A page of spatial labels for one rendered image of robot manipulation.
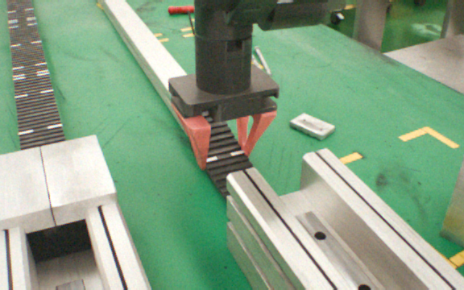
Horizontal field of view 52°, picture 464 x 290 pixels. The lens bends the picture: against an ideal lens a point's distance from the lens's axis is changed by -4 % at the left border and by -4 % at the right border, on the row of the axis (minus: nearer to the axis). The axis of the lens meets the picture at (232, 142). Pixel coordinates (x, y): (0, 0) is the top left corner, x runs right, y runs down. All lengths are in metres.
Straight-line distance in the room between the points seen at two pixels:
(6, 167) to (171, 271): 0.17
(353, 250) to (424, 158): 0.24
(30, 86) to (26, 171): 0.31
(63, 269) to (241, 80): 0.24
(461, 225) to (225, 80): 0.26
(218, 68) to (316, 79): 0.32
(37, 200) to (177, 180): 0.20
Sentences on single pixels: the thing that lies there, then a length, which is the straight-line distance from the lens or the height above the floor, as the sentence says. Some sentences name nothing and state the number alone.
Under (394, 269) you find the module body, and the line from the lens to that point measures 0.37.
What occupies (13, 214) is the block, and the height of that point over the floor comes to 0.87.
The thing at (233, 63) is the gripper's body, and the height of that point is 0.92.
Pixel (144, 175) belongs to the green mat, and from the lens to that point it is 0.56.
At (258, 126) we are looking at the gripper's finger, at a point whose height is 0.84.
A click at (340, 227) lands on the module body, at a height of 0.83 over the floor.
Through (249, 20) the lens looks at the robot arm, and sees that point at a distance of 0.43.
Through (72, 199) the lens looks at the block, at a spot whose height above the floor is 0.87.
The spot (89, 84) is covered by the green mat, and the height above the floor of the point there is 0.78.
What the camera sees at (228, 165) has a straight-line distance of 0.55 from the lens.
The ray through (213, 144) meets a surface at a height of 0.80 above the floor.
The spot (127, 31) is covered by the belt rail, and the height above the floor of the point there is 0.81.
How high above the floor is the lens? 1.11
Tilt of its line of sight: 33 degrees down
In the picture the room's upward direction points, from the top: straight up
